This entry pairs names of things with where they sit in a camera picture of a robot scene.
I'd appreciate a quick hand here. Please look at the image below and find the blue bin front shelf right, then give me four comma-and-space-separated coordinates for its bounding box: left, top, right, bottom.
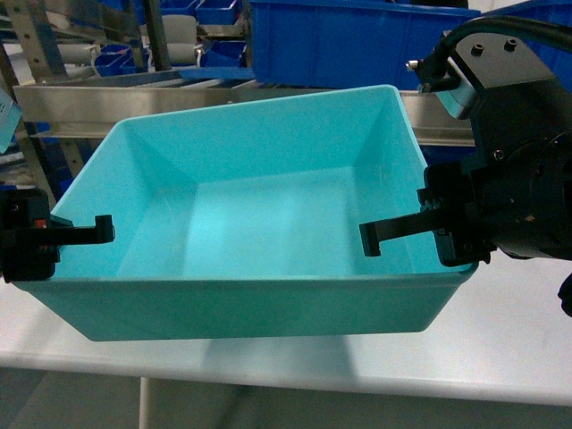
249, 1, 480, 90

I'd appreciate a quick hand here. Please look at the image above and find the steel front shelf rail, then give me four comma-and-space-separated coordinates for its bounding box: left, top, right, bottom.
14, 85, 474, 147

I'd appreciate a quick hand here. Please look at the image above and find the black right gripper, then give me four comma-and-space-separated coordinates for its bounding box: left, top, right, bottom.
358, 129, 572, 268

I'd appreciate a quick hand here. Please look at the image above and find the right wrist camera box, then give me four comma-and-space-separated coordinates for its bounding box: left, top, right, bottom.
405, 55, 482, 121

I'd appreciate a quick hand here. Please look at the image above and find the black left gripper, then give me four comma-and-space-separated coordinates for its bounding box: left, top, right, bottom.
1, 189, 115, 282

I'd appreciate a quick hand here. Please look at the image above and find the light cyan plastic bin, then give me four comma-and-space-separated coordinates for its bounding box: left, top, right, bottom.
19, 85, 475, 341

